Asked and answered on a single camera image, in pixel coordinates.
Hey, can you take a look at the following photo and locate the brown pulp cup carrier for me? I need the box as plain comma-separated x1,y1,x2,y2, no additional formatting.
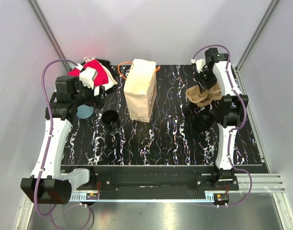
186,83,222,107

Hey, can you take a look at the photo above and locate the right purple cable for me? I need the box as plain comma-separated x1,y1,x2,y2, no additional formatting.
191,44,253,208

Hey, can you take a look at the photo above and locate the aluminium rail frame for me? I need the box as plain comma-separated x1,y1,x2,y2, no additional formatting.
17,0,293,230

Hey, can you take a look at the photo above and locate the black cup stack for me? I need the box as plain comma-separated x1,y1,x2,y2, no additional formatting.
194,110,215,132
101,110,121,134

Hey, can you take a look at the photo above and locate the black cup stack right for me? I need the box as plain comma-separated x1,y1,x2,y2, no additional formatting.
194,110,215,132

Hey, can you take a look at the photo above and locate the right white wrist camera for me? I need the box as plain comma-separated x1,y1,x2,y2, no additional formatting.
191,59,206,73

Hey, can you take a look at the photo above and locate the black napkin tray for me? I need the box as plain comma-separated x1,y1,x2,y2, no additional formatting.
82,57,118,96

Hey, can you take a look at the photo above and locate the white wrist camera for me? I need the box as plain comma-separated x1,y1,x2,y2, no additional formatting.
79,67,98,90
191,59,206,73

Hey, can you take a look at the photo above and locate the cream bear paper bag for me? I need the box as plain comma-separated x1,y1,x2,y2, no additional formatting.
120,59,160,123

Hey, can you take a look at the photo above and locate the red napkin stack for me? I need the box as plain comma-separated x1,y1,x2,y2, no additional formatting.
68,59,117,89

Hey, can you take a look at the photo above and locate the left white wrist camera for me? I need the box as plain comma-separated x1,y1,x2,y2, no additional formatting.
79,67,98,90

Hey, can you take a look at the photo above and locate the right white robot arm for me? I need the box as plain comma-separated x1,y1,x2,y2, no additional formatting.
191,45,248,191

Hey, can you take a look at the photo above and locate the purple cable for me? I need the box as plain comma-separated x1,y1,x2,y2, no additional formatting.
34,58,94,229
191,44,253,208

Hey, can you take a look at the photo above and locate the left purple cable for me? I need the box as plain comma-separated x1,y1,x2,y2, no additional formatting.
34,58,94,229

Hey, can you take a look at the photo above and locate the light blue cup holder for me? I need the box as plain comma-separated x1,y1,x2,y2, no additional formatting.
76,104,94,119

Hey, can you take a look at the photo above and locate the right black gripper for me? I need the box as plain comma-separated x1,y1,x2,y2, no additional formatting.
192,68,216,93

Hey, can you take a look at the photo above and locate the black cup stack left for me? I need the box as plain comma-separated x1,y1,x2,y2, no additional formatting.
101,110,121,134

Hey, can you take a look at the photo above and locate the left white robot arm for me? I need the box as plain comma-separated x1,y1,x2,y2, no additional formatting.
20,75,106,205

